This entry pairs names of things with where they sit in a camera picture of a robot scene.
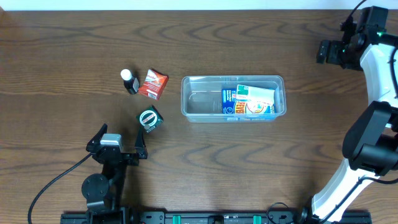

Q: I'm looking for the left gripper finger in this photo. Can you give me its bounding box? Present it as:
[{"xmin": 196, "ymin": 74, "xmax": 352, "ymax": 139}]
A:
[
  {"xmin": 134, "ymin": 129, "xmax": 148, "ymax": 159},
  {"xmin": 86, "ymin": 123, "xmax": 108, "ymax": 152}
]

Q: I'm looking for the blue Kool Fever box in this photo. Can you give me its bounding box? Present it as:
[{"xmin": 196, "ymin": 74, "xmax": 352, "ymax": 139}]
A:
[{"xmin": 221, "ymin": 89, "xmax": 275, "ymax": 114}]

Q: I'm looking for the white Panadol box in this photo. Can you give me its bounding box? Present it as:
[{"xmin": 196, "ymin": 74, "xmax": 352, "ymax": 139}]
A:
[{"xmin": 236, "ymin": 85, "xmax": 275, "ymax": 105}]

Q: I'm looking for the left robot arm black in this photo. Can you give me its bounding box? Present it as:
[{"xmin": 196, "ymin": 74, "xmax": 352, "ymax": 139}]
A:
[{"xmin": 81, "ymin": 124, "xmax": 148, "ymax": 213}]

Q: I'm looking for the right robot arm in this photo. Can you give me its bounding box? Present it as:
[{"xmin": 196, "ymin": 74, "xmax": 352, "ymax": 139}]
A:
[{"xmin": 294, "ymin": 6, "xmax": 397, "ymax": 223}]

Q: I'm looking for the clear plastic container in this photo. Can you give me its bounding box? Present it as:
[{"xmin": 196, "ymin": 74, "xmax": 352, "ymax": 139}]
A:
[{"xmin": 181, "ymin": 75, "xmax": 287, "ymax": 123}]

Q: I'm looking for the red Panadol ActiFast box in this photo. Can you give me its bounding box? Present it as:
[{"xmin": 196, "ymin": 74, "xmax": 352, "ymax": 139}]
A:
[{"xmin": 138, "ymin": 69, "xmax": 169, "ymax": 100}]

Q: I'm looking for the dark bottle white cap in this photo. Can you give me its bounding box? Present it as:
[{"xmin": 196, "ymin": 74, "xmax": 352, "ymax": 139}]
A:
[{"xmin": 120, "ymin": 68, "xmax": 140, "ymax": 95}]

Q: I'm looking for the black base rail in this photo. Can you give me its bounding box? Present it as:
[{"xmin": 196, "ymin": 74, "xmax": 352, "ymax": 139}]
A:
[{"xmin": 60, "ymin": 210, "xmax": 373, "ymax": 224}]

